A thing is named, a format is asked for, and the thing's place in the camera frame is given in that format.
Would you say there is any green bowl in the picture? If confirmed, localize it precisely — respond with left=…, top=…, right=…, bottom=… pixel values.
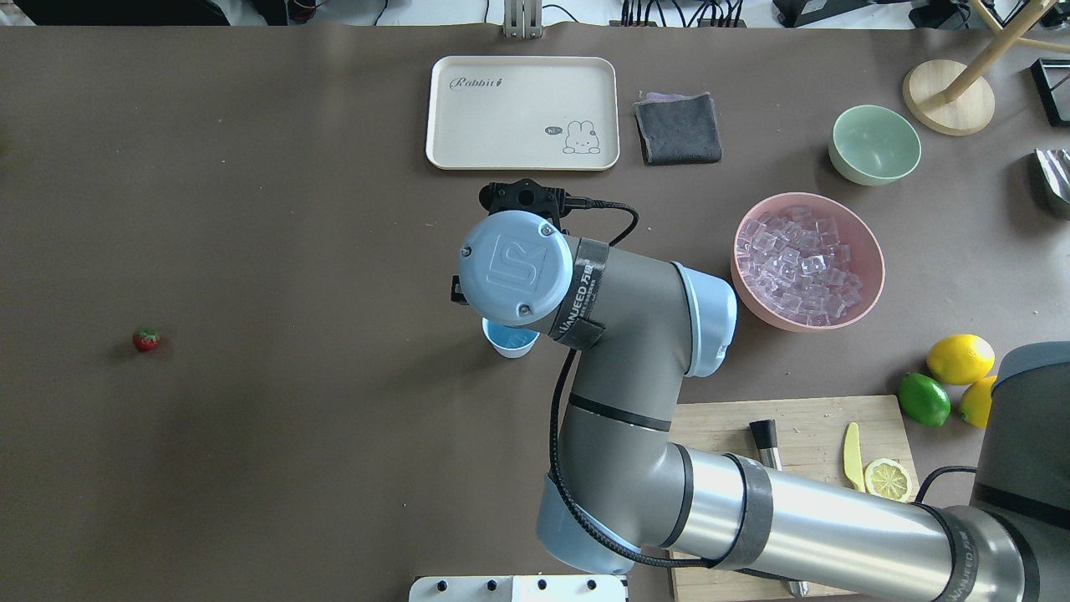
left=827, top=105, right=922, bottom=186

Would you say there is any wooden cup stand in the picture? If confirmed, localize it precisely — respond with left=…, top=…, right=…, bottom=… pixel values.
left=901, top=1, right=1067, bottom=136

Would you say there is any wooden cutting board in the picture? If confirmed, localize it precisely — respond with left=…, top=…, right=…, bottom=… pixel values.
left=669, top=395, right=920, bottom=601

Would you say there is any cream rabbit tray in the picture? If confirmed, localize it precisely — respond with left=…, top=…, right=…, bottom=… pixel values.
left=425, top=56, right=620, bottom=171

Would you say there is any yellow lemon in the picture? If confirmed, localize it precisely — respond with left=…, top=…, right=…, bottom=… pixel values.
left=958, top=375, right=997, bottom=428
left=924, top=333, right=995, bottom=385

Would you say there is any green lime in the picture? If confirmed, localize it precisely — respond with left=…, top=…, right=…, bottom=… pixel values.
left=895, top=373, right=952, bottom=427

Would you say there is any metal ice scoop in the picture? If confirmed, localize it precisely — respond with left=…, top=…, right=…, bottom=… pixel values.
left=1031, top=148, right=1069, bottom=222

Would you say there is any pile of clear ice cubes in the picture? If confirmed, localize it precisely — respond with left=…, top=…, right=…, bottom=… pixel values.
left=735, top=205, right=863, bottom=327

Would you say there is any grey folded cloth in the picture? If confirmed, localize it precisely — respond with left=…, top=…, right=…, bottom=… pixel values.
left=632, top=92, right=723, bottom=166

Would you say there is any steel muddler black tip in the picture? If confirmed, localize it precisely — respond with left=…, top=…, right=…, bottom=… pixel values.
left=748, top=419, right=783, bottom=470

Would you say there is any yellow plastic knife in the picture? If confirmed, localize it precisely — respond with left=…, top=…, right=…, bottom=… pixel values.
left=842, top=421, right=867, bottom=492

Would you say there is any red strawberry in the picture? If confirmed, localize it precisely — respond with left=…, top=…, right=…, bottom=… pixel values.
left=131, top=327, right=163, bottom=352

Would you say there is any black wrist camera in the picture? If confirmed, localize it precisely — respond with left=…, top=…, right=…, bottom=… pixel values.
left=478, top=177, right=572, bottom=227

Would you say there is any light blue plastic cup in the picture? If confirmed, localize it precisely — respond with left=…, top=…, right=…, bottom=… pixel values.
left=482, top=319, right=540, bottom=359

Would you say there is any pink bowl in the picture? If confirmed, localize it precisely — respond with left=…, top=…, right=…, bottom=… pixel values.
left=730, top=192, right=885, bottom=333

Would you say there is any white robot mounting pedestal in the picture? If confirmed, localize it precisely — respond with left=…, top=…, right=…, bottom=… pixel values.
left=408, top=574, right=629, bottom=601

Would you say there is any lemon slice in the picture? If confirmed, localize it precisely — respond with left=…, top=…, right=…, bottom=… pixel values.
left=863, top=458, right=913, bottom=503

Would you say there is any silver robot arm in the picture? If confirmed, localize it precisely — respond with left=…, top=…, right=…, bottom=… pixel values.
left=459, top=211, right=1067, bottom=601

